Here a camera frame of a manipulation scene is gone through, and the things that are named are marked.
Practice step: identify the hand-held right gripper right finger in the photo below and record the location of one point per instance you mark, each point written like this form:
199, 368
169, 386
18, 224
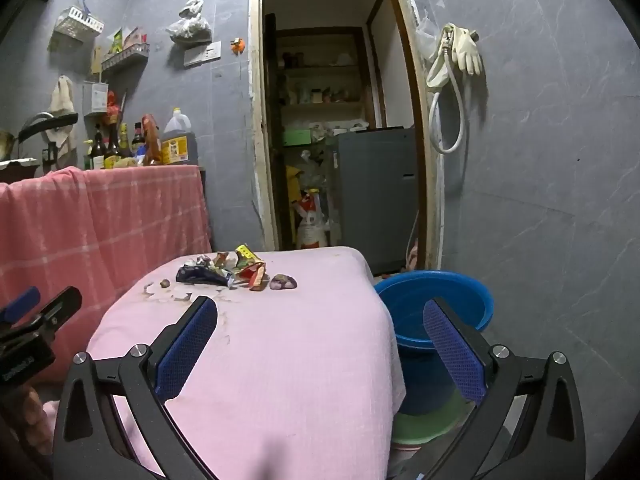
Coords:
455, 355

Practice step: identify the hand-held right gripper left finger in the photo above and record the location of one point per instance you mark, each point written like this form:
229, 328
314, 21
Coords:
187, 347

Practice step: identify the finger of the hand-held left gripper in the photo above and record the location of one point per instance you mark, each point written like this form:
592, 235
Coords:
62, 305
22, 300

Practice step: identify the blue plastic basin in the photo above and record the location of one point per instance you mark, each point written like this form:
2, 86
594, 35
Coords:
450, 285

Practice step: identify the dark blue wrapper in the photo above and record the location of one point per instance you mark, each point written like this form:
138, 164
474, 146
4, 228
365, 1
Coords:
197, 274

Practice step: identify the white wrapper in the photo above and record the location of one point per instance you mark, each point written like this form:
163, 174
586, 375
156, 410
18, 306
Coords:
202, 261

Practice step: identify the brown paper scrap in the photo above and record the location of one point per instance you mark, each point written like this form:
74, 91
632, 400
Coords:
222, 259

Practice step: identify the red brown wrapper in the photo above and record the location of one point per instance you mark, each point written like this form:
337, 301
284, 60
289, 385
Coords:
258, 281

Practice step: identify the brown lump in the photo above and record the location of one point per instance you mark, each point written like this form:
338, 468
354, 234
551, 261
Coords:
282, 282

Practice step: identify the person's left hand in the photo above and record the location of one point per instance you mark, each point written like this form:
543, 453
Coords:
35, 412

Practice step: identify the blue plastic bucket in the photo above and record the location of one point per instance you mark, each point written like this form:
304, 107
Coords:
425, 385

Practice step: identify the green plastic basin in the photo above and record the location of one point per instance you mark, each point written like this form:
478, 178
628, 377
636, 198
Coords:
425, 428

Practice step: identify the pink checked cloth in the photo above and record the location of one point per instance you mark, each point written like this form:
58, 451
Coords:
100, 230

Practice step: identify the pink floral cloth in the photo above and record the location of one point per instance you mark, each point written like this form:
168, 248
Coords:
280, 360

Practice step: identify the pink item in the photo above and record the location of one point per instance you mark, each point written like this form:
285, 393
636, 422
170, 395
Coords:
412, 260

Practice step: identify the dark glass sauce bottle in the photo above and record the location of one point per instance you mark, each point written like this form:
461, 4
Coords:
112, 147
97, 150
125, 142
137, 137

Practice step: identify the white red sack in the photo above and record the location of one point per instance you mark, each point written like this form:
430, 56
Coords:
310, 227

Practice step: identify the grey washing machine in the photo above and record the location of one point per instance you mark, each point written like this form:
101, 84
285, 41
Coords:
375, 195

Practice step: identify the orange brown packet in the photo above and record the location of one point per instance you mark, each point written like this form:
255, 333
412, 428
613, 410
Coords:
151, 140

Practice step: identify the amber cooking oil jug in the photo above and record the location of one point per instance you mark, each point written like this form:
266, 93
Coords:
177, 145

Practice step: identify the yellow bag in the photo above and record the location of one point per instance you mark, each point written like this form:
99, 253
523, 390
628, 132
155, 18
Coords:
294, 180

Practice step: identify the beige towel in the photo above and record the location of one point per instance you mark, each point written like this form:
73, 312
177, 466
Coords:
62, 92

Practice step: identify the green box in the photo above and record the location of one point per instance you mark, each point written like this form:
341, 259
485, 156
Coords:
296, 137

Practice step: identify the green snack packet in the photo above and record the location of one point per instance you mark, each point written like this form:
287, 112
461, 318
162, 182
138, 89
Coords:
117, 42

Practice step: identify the wooden storage shelf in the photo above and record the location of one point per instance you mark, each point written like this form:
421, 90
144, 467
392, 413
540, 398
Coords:
320, 105

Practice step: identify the red white packet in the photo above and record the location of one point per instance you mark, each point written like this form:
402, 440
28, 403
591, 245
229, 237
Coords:
135, 37

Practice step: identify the cream rubber glove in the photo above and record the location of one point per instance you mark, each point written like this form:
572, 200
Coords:
467, 50

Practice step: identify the clear bag of garlic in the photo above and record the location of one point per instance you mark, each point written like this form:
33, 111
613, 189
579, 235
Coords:
190, 25

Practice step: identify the clear plastic bag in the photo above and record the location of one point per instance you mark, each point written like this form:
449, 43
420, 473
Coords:
425, 40

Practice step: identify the wooden door frame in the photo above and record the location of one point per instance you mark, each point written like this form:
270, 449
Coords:
257, 110

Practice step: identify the metal wall rack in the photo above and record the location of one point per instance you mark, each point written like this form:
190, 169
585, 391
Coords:
125, 57

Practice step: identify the white plastic wall basket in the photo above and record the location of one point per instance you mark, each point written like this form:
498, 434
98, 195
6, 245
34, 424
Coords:
77, 22

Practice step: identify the wall outlet plate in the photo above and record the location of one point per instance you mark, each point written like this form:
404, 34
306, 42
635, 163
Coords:
202, 53

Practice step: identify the blue wall clip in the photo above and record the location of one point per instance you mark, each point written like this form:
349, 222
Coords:
83, 2

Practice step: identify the orange wall hook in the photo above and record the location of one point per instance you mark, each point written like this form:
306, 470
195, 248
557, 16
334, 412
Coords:
238, 45

